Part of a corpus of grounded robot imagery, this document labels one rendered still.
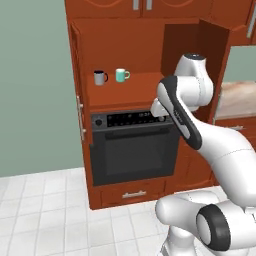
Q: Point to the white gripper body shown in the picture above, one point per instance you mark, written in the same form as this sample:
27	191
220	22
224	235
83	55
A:
157	108

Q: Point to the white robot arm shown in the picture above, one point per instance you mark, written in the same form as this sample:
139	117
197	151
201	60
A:
230	156

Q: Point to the tall brown wooden cabinet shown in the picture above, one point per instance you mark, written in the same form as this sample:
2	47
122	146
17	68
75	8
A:
133	50

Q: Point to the brown open cabinet door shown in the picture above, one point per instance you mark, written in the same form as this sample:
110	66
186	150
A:
213	43

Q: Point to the brown counter drawer front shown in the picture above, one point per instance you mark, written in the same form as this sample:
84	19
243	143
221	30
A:
245	128

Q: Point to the brown arched cabinet door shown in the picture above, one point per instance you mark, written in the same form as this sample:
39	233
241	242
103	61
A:
100	7
180	7

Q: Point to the black built-in oven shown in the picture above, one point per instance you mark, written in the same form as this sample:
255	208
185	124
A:
133	156

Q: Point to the black oven door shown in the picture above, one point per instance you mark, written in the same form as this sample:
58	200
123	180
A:
133	160

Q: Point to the brown wall cabinet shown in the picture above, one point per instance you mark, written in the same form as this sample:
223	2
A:
238	16

